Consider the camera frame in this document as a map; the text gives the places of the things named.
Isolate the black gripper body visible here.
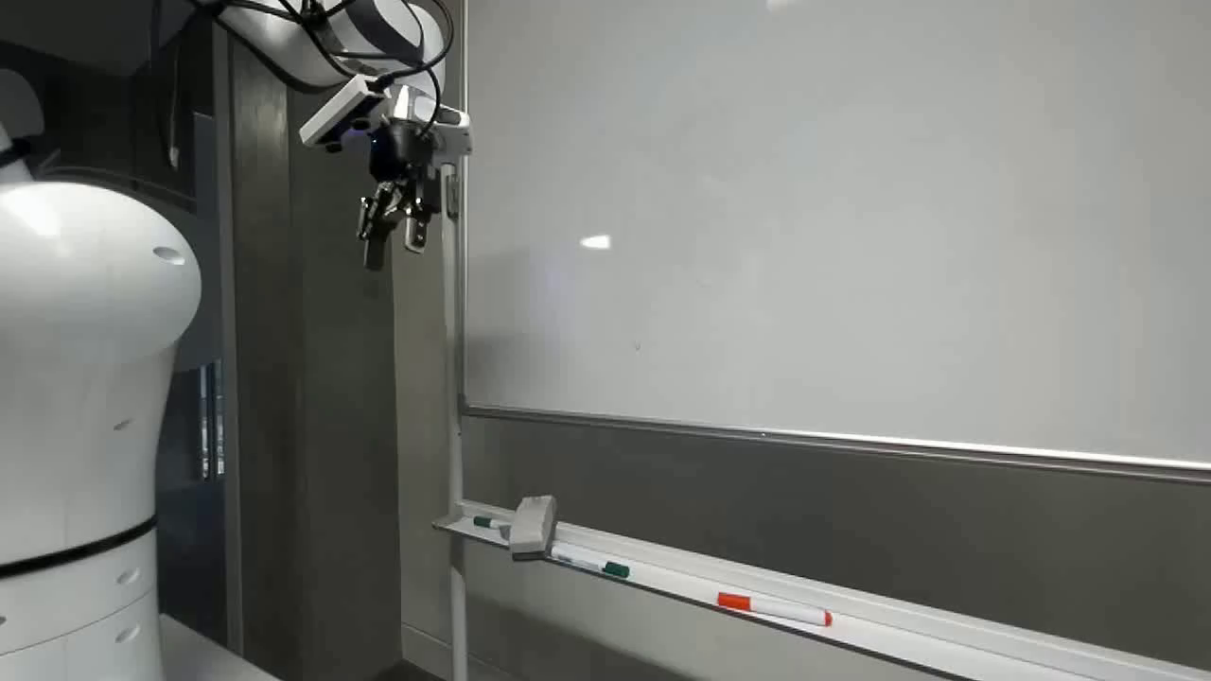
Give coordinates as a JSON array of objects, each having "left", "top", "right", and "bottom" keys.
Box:
[{"left": 366, "top": 89, "right": 472, "bottom": 205}]

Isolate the red whiteboard marker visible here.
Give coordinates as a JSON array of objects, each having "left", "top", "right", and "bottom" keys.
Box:
[{"left": 710, "top": 586, "right": 835, "bottom": 632}]

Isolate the white marker tray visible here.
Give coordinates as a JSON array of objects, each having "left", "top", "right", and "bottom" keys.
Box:
[{"left": 430, "top": 499, "right": 1211, "bottom": 681}]

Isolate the grey whiteboard eraser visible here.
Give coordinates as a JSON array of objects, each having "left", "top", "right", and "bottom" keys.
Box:
[{"left": 504, "top": 492, "right": 559, "bottom": 559}]

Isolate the large whiteboard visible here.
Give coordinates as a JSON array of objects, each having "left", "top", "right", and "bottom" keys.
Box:
[{"left": 456, "top": 0, "right": 1211, "bottom": 488}]

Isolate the white whiteboard stand post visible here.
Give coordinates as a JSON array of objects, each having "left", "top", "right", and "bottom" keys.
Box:
[{"left": 430, "top": 162, "right": 472, "bottom": 681}]

